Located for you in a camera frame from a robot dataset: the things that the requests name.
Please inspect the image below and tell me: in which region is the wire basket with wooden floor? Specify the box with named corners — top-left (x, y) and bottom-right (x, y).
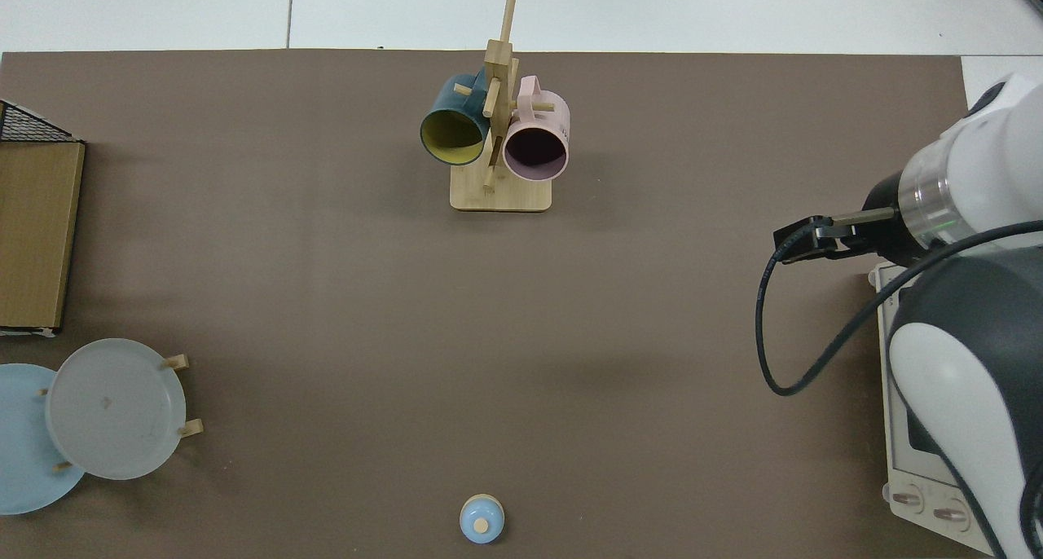
top-left (0, 99), bottom-right (86, 337)

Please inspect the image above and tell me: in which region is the grey plate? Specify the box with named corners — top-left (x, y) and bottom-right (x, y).
top-left (45, 338), bottom-right (187, 481)

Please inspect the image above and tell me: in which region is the light blue plate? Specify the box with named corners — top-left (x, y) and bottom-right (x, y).
top-left (0, 363), bottom-right (86, 516)

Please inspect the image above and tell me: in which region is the wooden cup stand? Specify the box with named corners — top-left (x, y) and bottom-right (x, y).
top-left (450, 0), bottom-right (553, 213)

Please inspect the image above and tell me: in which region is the dark blue mug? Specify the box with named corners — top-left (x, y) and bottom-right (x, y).
top-left (420, 72), bottom-right (492, 166)

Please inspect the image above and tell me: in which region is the brown table cloth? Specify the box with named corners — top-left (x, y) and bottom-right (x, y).
top-left (0, 50), bottom-right (987, 559)

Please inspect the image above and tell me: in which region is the pink mug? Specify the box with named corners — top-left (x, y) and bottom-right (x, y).
top-left (501, 76), bottom-right (570, 183)

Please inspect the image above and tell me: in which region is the pale toaster oven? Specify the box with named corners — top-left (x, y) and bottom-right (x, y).
top-left (868, 262), bottom-right (1000, 557)

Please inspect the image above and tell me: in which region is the small blue round bell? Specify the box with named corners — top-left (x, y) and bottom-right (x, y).
top-left (460, 494), bottom-right (506, 545)

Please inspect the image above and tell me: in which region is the wooden plate rack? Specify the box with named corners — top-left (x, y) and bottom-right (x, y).
top-left (37, 353), bottom-right (205, 473)

